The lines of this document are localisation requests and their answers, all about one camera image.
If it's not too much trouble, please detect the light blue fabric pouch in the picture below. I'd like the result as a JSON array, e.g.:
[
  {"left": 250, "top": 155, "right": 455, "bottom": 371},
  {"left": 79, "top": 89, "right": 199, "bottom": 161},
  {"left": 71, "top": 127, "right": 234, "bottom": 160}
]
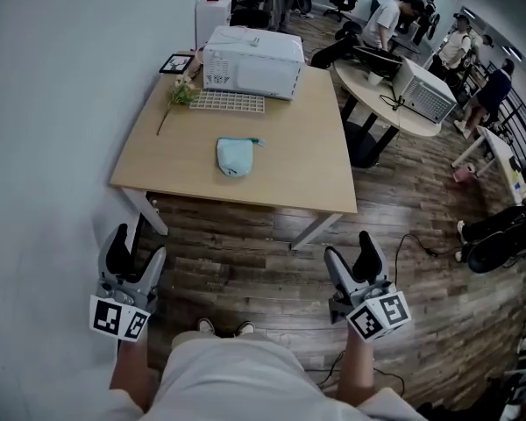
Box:
[{"left": 216, "top": 136, "right": 267, "bottom": 179}]

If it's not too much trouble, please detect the black floor cable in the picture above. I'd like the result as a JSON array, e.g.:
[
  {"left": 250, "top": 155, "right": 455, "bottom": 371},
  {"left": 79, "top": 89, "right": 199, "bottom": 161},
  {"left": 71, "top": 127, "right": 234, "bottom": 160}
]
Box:
[
  {"left": 314, "top": 350, "right": 406, "bottom": 402},
  {"left": 393, "top": 232, "right": 466, "bottom": 289}
]

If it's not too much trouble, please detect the person's right forearm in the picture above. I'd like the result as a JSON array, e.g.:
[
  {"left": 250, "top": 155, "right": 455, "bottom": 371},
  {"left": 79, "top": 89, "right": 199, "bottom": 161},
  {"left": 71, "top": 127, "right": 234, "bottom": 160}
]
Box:
[{"left": 334, "top": 333, "right": 377, "bottom": 408}]

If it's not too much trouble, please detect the white table leg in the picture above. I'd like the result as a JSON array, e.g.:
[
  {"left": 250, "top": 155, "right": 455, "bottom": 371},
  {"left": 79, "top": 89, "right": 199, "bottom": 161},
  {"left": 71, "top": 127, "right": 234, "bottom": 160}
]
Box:
[
  {"left": 121, "top": 188, "right": 170, "bottom": 237},
  {"left": 288, "top": 210, "right": 344, "bottom": 252}
]

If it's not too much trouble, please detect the white microwave oven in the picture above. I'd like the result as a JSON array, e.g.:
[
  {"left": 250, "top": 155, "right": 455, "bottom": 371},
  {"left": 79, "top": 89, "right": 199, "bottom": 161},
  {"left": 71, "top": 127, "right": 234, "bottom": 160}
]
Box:
[{"left": 202, "top": 25, "right": 306, "bottom": 102}]

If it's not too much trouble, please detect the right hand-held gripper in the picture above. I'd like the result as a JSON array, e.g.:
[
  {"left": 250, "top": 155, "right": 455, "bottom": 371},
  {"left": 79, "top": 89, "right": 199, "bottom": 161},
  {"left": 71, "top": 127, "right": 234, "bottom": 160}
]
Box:
[{"left": 323, "top": 230, "right": 412, "bottom": 344}]

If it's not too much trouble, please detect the person's white clothing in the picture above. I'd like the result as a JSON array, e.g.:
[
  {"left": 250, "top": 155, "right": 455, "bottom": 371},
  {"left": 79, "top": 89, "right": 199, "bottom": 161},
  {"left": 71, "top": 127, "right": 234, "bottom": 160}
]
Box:
[{"left": 107, "top": 331, "right": 427, "bottom": 421}]

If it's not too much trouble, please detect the white grid tray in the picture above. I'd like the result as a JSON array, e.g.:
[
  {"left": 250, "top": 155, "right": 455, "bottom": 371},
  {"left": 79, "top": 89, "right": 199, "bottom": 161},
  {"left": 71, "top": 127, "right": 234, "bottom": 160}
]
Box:
[{"left": 188, "top": 89, "right": 266, "bottom": 115}]

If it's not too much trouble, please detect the black monitor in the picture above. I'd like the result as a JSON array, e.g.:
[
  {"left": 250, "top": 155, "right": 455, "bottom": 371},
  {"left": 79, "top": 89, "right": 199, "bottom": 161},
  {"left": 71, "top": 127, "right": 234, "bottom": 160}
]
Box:
[{"left": 352, "top": 45, "right": 405, "bottom": 83}]

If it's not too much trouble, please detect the person's left forearm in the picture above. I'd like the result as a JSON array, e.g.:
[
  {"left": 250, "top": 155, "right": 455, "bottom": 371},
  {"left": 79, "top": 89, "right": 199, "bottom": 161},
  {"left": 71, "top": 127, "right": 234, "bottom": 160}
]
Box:
[{"left": 109, "top": 334, "right": 153, "bottom": 414}]

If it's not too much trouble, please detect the pink floor object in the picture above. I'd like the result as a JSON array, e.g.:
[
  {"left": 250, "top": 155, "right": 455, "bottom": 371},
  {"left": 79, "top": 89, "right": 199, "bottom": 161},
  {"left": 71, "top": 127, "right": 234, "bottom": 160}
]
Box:
[{"left": 451, "top": 163, "right": 479, "bottom": 184}]

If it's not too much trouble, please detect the black bag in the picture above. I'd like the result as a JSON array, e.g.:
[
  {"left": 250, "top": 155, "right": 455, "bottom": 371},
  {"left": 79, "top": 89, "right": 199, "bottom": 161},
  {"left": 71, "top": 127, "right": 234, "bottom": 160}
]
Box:
[{"left": 457, "top": 205, "right": 526, "bottom": 276}]

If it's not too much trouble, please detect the white cabinet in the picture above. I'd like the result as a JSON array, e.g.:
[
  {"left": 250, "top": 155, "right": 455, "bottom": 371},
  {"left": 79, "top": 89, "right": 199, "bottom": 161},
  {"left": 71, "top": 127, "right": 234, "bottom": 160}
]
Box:
[{"left": 195, "top": 0, "right": 234, "bottom": 53}]

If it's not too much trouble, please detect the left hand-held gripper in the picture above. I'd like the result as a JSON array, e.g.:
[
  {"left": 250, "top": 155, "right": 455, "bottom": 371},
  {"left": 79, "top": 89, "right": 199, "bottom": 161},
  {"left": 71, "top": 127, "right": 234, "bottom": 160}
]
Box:
[{"left": 89, "top": 223, "right": 167, "bottom": 344}]

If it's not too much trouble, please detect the black picture frame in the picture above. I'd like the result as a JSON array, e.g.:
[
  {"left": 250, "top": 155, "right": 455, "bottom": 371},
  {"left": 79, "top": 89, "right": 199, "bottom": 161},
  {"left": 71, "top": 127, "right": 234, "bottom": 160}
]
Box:
[{"left": 159, "top": 53, "right": 195, "bottom": 77}]

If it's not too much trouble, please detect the artificial flower stem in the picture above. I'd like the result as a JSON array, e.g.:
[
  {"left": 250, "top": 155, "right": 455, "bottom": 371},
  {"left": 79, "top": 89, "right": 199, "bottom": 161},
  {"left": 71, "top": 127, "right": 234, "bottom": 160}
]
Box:
[{"left": 156, "top": 73, "right": 201, "bottom": 137}]

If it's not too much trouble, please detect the white perforated appliance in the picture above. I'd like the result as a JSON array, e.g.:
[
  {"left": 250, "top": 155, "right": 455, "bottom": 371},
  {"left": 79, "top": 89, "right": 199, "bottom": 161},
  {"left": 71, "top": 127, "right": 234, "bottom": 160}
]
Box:
[{"left": 391, "top": 55, "right": 458, "bottom": 125}]

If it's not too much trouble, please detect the white desk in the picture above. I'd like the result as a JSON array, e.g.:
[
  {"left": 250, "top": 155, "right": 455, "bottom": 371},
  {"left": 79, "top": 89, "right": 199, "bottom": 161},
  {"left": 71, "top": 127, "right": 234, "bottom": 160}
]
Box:
[{"left": 451, "top": 125, "right": 526, "bottom": 206}]

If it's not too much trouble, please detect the round wooden table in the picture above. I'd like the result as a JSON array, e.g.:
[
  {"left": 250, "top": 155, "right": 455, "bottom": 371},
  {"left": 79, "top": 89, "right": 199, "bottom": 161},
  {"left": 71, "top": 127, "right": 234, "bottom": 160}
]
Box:
[{"left": 332, "top": 54, "right": 443, "bottom": 169}]

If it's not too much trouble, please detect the black metal railing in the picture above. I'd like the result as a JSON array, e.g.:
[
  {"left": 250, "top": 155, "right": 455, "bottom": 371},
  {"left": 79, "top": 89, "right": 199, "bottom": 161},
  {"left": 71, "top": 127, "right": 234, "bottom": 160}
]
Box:
[{"left": 485, "top": 61, "right": 526, "bottom": 171}]

